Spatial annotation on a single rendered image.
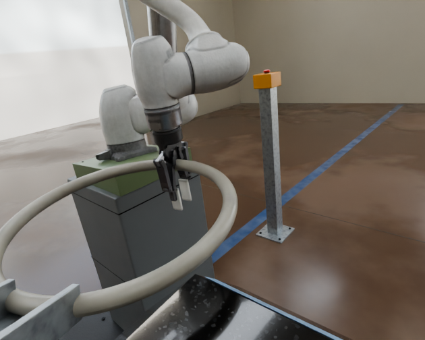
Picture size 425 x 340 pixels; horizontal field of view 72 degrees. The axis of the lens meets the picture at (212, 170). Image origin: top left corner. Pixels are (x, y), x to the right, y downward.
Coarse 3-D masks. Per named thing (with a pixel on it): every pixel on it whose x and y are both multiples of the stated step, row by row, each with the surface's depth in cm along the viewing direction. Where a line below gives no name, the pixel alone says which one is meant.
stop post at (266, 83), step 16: (256, 80) 168; (272, 80) 163; (272, 96) 169; (272, 112) 172; (272, 128) 175; (272, 144) 179; (272, 160) 182; (272, 176) 187; (272, 192) 191; (272, 208) 196; (272, 224) 201; (272, 240) 198
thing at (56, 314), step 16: (0, 288) 40; (0, 304) 40; (48, 304) 35; (64, 304) 37; (0, 320) 40; (16, 320) 39; (32, 320) 32; (48, 320) 34; (64, 320) 37; (0, 336) 29; (16, 336) 30; (32, 336) 32; (48, 336) 34
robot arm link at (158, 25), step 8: (152, 16) 100; (160, 16) 99; (152, 24) 102; (160, 24) 101; (168, 24) 102; (152, 32) 103; (160, 32) 102; (168, 32) 103; (176, 32) 107; (168, 40) 104; (176, 40) 108; (176, 48) 109; (192, 96) 121; (184, 104) 118; (192, 104) 121; (184, 112) 119; (192, 112) 122; (184, 120) 122
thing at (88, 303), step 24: (120, 168) 80; (144, 168) 80; (192, 168) 74; (48, 192) 71; (72, 192) 75; (24, 216) 63; (0, 240) 55; (216, 240) 47; (0, 264) 50; (168, 264) 42; (192, 264) 43; (120, 288) 40; (144, 288) 40; (24, 312) 39; (96, 312) 39
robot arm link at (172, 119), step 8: (144, 112) 71; (152, 112) 69; (160, 112) 68; (168, 112) 69; (176, 112) 70; (152, 120) 70; (160, 120) 69; (168, 120) 70; (176, 120) 71; (152, 128) 71; (160, 128) 70; (168, 128) 70
